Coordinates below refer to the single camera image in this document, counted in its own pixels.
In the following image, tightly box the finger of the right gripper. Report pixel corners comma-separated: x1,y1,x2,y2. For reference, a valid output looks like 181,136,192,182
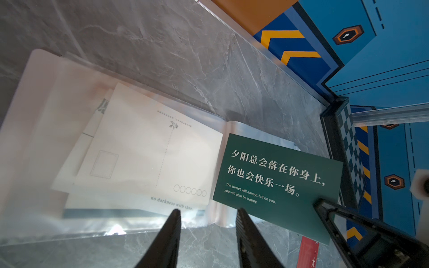
313,198,429,268

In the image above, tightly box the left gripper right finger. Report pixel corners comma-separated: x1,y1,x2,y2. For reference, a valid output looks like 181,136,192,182
236,208,284,268

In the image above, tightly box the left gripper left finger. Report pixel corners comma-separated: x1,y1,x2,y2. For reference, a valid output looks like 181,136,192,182
135,209,181,268

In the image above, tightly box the dark green card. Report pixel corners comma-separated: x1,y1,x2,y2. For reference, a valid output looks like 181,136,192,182
213,134,343,245

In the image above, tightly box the white card large chinese text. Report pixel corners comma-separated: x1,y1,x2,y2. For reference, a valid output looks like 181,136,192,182
52,98,206,216

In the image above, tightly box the red card right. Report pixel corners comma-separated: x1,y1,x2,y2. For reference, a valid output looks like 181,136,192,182
297,236,320,268

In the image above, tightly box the black white checkerboard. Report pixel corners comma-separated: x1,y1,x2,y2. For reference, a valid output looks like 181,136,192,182
320,97,365,209

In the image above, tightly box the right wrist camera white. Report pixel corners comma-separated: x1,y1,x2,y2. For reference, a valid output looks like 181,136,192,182
410,169,429,243

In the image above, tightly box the right aluminium corner post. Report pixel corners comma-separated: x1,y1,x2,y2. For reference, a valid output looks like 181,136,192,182
351,103,429,127

